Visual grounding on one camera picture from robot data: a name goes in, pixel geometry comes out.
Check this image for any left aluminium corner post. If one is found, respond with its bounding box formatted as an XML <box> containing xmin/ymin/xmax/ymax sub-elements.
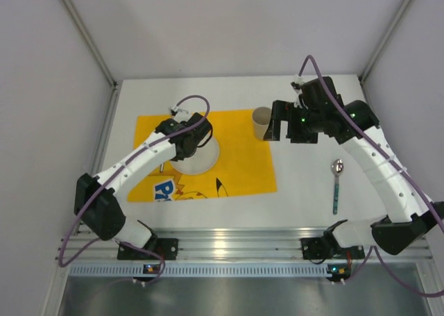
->
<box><xmin>51</xmin><ymin>0</ymin><xmax>119</xmax><ymax>88</ymax></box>

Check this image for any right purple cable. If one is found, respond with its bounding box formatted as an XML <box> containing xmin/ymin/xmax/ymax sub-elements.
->
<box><xmin>298</xmin><ymin>54</ymin><xmax>444</xmax><ymax>298</ymax></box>

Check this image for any cream round plate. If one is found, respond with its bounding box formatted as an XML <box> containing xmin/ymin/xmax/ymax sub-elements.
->
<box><xmin>171</xmin><ymin>138</ymin><xmax>220</xmax><ymax>176</ymax></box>

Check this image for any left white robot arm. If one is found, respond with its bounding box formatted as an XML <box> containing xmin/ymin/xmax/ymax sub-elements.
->
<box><xmin>74</xmin><ymin>111</ymin><xmax>212</xmax><ymax>251</ymax></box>

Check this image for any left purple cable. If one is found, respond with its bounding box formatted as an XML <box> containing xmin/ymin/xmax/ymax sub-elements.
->
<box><xmin>58</xmin><ymin>94</ymin><xmax>211</xmax><ymax>283</ymax></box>

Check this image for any spoon with green handle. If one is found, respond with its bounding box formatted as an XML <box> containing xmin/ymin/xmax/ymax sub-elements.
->
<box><xmin>331</xmin><ymin>159</ymin><xmax>344</xmax><ymax>215</ymax></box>

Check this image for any purple cable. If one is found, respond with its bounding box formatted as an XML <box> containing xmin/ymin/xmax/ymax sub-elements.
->
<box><xmin>298</xmin><ymin>54</ymin><xmax>444</xmax><ymax>298</ymax></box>
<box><xmin>58</xmin><ymin>94</ymin><xmax>211</xmax><ymax>283</ymax></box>

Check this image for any yellow printed cloth placemat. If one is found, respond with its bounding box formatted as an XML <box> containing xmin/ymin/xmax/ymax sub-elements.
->
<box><xmin>127</xmin><ymin>110</ymin><xmax>278</xmax><ymax>203</ymax></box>

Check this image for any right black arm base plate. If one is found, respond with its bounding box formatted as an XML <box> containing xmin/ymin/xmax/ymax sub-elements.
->
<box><xmin>300</xmin><ymin>237</ymin><xmax>366</xmax><ymax>261</ymax></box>

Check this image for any aluminium front rail frame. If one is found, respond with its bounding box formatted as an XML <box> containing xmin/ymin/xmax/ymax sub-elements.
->
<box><xmin>55</xmin><ymin>228</ymin><xmax>433</xmax><ymax>261</ymax></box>

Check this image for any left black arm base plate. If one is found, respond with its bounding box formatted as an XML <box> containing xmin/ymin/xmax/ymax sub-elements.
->
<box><xmin>117</xmin><ymin>238</ymin><xmax>179</xmax><ymax>260</ymax></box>

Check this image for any aluminium corner post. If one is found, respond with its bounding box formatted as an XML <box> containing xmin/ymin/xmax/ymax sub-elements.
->
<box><xmin>358</xmin><ymin>0</ymin><xmax>415</xmax><ymax>85</ymax></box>
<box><xmin>51</xmin><ymin>0</ymin><xmax>119</xmax><ymax>88</ymax></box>

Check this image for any perforated metal cable strip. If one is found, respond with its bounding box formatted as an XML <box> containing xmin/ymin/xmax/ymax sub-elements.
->
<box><xmin>69</xmin><ymin>263</ymin><xmax>420</xmax><ymax>278</ymax></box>

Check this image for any beige paper cup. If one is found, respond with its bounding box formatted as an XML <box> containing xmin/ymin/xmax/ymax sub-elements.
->
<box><xmin>252</xmin><ymin>106</ymin><xmax>272</xmax><ymax>141</ymax></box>

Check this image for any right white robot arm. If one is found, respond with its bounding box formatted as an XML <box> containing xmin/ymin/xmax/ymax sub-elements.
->
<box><xmin>264</xmin><ymin>76</ymin><xmax>443</xmax><ymax>256</ymax></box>

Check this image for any right aluminium corner post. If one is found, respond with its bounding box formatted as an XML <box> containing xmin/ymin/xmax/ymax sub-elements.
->
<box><xmin>358</xmin><ymin>0</ymin><xmax>415</xmax><ymax>85</ymax></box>

